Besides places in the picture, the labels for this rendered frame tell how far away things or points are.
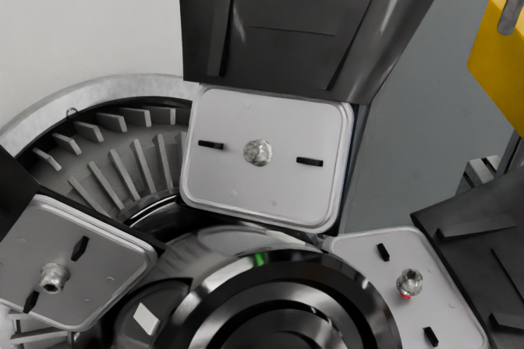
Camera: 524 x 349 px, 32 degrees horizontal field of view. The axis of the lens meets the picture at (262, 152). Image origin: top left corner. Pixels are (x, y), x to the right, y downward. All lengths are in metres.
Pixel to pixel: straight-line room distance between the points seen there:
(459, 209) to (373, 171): 1.08
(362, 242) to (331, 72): 0.12
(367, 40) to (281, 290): 0.12
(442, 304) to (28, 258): 0.21
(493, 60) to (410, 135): 0.66
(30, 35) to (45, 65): 0.02
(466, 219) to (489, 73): 0.43
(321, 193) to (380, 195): 1.24
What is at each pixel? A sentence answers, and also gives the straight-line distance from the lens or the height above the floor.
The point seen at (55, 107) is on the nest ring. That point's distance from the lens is 0.60.
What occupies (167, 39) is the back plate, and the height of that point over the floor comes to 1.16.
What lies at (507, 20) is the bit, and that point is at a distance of 0.37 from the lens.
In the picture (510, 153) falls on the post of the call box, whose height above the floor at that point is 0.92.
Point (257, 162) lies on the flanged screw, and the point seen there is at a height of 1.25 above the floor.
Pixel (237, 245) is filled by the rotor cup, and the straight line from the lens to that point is 0.40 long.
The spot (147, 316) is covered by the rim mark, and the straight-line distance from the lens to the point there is 0.40.
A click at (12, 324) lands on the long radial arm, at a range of 0.54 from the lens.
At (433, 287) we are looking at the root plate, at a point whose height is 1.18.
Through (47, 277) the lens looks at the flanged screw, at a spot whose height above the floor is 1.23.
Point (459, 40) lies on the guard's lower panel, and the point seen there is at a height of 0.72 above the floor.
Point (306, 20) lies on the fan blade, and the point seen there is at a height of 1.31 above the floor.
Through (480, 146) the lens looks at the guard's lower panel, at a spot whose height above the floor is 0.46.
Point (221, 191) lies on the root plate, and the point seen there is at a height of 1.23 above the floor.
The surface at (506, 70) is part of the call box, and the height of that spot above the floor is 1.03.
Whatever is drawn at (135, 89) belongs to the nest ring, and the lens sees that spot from 0.61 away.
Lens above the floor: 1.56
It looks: 44 degrees down
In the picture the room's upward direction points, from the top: 9 degrees clockwise
